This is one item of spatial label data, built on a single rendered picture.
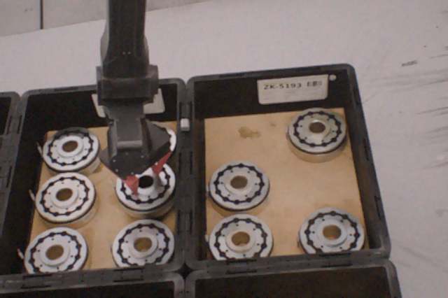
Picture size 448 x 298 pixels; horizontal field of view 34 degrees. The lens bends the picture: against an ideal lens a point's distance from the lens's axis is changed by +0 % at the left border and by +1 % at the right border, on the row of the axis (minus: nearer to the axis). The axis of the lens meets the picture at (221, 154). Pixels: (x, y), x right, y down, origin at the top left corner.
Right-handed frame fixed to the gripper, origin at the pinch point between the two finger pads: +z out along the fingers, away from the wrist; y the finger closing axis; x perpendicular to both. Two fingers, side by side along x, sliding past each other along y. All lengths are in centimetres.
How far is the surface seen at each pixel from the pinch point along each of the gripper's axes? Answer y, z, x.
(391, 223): 30.8, 18.9, -29.6
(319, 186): 21.4, 5.9, -20.1
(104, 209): -6.7, 6.0, 4.5
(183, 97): 15.0, -3.7, 5.7
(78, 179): -6.5, 3.1, 11.0
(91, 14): 73, 93, 140
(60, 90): 1.9, -3.4, 24.3
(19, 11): 55, 93, 165
